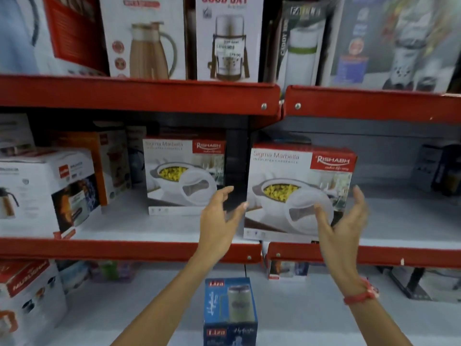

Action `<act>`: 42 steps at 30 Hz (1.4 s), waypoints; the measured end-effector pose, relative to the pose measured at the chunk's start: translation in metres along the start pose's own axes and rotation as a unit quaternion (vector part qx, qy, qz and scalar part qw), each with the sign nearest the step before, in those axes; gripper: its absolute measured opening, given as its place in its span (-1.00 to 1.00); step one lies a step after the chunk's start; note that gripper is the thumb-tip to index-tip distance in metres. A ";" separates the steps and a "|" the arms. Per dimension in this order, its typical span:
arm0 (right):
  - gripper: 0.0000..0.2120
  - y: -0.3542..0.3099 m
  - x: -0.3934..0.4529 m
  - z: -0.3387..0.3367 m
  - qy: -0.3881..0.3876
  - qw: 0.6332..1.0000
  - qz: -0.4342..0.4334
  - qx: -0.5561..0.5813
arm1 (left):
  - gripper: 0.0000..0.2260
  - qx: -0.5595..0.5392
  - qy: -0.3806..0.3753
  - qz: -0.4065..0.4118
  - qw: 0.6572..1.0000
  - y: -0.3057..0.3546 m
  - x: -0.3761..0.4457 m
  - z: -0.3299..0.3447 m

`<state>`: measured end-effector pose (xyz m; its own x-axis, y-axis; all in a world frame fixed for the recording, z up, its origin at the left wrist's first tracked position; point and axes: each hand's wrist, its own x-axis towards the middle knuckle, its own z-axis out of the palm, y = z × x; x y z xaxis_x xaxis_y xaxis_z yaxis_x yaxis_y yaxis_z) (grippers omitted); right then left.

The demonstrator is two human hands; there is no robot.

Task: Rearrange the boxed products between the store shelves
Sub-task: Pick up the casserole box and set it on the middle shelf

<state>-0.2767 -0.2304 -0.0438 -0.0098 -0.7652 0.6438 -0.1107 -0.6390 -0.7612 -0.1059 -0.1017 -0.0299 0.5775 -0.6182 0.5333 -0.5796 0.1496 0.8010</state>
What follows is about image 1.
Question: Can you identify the person's left hand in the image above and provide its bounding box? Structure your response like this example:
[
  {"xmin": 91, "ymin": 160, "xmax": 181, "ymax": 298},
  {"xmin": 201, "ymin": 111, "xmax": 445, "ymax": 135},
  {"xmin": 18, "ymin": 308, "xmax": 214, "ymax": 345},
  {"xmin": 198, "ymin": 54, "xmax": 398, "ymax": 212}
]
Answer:
[{"xmin": 196, "ymin": 186, "xmax": 249, "ymax": 258}]

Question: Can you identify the person's right hand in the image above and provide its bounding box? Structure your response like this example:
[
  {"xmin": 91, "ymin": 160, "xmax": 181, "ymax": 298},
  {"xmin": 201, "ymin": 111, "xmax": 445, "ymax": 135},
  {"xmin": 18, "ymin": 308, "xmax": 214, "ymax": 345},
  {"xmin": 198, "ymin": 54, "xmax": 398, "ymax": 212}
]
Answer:
[{"xmin": 315, "ymin": 185, "xmax": 370, "ymax": 286}]

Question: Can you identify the person's right forearm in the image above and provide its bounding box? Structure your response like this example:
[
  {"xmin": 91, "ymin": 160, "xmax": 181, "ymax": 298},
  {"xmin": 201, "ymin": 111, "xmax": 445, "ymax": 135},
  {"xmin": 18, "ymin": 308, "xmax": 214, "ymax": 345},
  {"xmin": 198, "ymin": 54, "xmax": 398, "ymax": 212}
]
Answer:
[{"xmin": 331, "ymin": 277, "xmax": 414, "ymax": 346}]

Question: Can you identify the person's left forearm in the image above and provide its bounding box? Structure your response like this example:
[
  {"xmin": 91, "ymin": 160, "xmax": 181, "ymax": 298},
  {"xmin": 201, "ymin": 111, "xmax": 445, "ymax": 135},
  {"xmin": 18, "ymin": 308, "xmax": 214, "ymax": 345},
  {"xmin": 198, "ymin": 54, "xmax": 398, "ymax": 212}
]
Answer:
[{"xmin": 111, "ymin": 248, "xmax": 232, "ymax": 346}]

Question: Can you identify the small white casserole box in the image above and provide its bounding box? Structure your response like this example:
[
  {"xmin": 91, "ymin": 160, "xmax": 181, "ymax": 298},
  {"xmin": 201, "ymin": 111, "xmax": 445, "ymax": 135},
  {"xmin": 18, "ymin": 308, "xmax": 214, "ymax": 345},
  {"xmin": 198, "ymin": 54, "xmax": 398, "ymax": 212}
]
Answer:
[{"xmin": 143, "ymin": 136, "xmax": 227, "ymax": 216}]

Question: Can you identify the large white casserole box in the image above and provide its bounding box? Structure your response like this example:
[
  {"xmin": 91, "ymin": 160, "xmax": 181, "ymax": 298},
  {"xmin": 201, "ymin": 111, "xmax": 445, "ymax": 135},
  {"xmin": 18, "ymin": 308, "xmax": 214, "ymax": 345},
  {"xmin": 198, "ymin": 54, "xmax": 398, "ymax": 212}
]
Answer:
[{"xmin": 243, "ymin": 142, "xmax": 358, "ymax": 244}]

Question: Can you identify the small red and white box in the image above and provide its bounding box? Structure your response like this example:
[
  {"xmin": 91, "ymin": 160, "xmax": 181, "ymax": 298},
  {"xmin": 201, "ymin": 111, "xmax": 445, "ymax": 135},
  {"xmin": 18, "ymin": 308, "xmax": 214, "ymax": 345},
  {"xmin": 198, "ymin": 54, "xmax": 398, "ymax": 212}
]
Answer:
[{"xmin": 266, "ymin": 243, "xmax": 310, "ymax": 282}]

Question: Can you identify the box with dark kettle picture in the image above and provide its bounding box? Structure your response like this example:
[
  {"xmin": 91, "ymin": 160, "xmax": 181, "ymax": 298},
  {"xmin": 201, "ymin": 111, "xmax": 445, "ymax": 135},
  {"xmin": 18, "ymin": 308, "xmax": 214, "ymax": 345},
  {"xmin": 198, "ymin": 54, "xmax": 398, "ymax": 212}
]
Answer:
[{"xmin": 125, "ymin": 126, "xmax": 147, "ymax": 186}]

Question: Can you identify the blue tumbler box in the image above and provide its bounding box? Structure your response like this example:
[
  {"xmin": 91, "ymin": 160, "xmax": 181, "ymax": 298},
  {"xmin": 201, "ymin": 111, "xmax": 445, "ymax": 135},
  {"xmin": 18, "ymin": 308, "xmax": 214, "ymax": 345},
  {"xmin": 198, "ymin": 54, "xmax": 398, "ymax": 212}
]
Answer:
[{"xmin": 203, "ymin": 277, "xmax": 259, "ymax": 346}]

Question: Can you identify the orange and white box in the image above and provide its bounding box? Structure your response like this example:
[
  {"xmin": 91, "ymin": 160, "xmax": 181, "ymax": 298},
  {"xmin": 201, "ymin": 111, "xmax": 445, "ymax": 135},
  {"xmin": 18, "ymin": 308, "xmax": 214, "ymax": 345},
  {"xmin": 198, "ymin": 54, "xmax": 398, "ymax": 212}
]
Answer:
[{"xmin": 54, "ymin": 129, "xmax": 132, "ymax": 206}]

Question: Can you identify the grey and black box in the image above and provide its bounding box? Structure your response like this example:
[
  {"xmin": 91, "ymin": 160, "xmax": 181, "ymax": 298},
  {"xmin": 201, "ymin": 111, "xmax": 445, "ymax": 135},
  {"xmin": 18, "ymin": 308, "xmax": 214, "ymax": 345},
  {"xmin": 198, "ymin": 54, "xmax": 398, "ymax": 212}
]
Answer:
[{"xmin": 388, "ymin": 266, "xmax": 461, "ymax": 304}]

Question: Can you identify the dark grey box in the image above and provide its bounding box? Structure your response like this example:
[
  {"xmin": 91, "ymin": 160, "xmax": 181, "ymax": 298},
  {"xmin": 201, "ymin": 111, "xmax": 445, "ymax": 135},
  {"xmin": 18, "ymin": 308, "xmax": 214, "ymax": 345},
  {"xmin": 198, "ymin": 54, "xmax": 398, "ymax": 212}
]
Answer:
[{"xmin": 410, "ymin": 142, "xmax": 461, "ymax": 197}]

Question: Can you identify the green container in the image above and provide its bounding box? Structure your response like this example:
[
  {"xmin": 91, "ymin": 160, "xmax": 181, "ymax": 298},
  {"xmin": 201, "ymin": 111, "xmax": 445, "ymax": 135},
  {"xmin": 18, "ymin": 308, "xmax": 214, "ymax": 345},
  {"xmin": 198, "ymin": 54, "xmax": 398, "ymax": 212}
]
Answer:
[{"xmin": 99, "ymin": 261, "xmax": 120, "ymax": 282}]

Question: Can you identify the white box with steel carrier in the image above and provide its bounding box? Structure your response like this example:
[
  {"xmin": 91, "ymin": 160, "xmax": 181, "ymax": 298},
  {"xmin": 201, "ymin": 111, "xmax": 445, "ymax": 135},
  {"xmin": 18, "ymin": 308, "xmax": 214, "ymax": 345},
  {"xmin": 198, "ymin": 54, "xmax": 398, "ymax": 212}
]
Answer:
[{"xmin": 195, "ymin": 0, "xmax": 265, "ymax": 83}]

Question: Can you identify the black box with white bottle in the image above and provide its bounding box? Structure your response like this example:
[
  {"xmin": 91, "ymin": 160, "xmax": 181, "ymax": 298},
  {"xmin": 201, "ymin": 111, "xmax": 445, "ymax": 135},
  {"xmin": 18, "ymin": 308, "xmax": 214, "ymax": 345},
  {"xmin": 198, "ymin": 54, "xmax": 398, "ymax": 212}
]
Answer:
[{"xmin": 274, "ymin": 0, "xmax": 328, "ymax": 87}]

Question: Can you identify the pale blue box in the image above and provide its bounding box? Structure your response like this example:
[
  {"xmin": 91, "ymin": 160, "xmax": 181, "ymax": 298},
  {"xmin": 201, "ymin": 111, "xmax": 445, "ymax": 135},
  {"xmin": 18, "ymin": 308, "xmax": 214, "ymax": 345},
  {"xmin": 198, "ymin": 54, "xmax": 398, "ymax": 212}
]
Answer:
[{"xmin": 57, "ymin": 261, "xmax": 91, "ymax": 295}]

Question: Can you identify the white box with gold jug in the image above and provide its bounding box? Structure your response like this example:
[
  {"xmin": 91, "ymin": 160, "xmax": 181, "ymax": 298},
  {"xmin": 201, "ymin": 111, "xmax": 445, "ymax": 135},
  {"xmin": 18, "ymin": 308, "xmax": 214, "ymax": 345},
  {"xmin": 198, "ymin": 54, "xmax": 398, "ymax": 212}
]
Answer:
[{"xmin": 99, "ymin": 0, "xmax": 187, "ymax": 80}]

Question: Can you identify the white box with flask picture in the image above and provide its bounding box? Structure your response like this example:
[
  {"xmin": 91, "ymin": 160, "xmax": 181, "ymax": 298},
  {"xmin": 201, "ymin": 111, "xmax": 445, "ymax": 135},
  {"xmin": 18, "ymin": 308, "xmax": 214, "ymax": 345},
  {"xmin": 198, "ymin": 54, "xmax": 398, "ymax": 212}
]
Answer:
[{"xmin": 0, "ymin": 148, "xmax": 102, "ymax": 240}]

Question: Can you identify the grey mixer grinder box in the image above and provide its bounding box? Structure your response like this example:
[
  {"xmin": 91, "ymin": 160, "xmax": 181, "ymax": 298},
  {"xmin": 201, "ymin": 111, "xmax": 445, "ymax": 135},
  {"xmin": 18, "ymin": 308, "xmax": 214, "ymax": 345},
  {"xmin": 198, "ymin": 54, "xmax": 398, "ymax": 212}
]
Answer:
[{"xmin": 320, "ymin": 0, "xmax": 461, "ymax": 94}]

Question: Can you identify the white appliance box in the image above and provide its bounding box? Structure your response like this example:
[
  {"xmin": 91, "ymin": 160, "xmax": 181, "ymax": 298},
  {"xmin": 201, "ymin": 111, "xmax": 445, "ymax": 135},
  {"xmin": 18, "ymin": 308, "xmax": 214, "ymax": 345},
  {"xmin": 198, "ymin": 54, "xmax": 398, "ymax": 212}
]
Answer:
[{"xmin": 0, "ymin": 113, "xmax": 35, "ymax": 156}]

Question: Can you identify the red and white cookware box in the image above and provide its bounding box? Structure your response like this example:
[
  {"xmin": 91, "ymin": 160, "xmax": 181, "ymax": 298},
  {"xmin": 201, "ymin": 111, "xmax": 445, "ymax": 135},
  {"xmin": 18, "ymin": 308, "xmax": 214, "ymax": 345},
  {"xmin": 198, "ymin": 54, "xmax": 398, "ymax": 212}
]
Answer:
[{"xmin": 0, "ymin": 259, "xmax": 69, "ymax": 346}]

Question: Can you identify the white and blue kettle box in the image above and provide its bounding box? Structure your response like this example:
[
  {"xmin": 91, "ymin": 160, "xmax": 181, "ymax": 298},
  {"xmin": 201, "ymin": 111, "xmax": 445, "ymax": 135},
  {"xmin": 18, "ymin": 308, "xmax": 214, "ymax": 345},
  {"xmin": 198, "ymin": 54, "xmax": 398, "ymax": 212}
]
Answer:
[{"xmin": 0, "ymin": 0, "xmax": 60, "ymax": 77}]

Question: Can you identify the black shelf upright post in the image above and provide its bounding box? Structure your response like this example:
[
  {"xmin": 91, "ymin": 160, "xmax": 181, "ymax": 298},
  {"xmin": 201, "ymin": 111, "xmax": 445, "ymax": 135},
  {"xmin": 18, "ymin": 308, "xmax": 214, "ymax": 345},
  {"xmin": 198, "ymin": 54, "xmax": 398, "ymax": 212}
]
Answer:
[{"xmin": 225, "ymin": 115, "xmax": 250, "ymax": 214}]

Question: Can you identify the red shelf rail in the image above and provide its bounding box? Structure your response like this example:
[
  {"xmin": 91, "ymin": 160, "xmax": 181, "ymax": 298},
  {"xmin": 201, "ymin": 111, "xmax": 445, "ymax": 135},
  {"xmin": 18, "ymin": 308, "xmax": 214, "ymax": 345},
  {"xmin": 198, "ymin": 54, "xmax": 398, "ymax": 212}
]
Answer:
[
  {"xmin": 266, "ymin": 242, "xmax": 461, "ymax": 269},
  {"xmin": 0, "ymin": 236, "xmax": 263, "ymax": 264},
  {"xmin": 282, "ymin": 85, "xmax": 461, "ymax": 126},
  {"xmin": 0, "ymin": 74, "xmax": 282, "ymax": 131}
]

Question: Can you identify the red wrist bracelet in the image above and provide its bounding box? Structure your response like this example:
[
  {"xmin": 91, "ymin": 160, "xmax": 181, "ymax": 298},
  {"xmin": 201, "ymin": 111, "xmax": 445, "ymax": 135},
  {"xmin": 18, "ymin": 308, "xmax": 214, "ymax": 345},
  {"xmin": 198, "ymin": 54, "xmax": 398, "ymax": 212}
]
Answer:
[{"xmin": 343, "ymin": 277, "xmax": 381, "ymax": 306}]

